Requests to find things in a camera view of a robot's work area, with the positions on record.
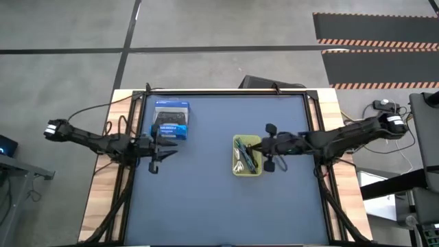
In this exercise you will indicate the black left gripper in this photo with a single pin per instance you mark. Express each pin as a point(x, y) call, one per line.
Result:
point(147, 147)

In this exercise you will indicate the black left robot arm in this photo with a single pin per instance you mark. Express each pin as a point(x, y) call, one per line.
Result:
point(89, 139)

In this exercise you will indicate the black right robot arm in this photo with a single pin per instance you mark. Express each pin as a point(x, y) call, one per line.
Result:
point(346, 137)

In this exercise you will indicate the black desk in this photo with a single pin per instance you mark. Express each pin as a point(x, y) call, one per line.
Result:
point(425, 137)

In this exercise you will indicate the translucent yellow plastic bin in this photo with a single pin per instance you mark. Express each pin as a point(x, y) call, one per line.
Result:
point(236, 142)

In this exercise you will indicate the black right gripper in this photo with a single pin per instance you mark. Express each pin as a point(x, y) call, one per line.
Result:
point(281, 145)

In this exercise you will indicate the black aluminium table frame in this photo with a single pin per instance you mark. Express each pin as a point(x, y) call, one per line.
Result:
point(223, 92)

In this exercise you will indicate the black monitor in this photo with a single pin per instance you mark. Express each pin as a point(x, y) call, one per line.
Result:
point(267, 83)

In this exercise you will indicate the black power strip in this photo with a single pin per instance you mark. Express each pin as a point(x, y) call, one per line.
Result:
point(382, 104)

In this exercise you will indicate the grey metal desk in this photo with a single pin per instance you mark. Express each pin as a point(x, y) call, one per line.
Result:
point(17, 164)

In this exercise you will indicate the black mat with orange stripes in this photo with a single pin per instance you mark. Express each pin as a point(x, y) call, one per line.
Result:
point(377, 67)
point(377, 27)

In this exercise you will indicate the blue game controller box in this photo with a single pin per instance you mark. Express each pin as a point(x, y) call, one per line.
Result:
point(169, 118)

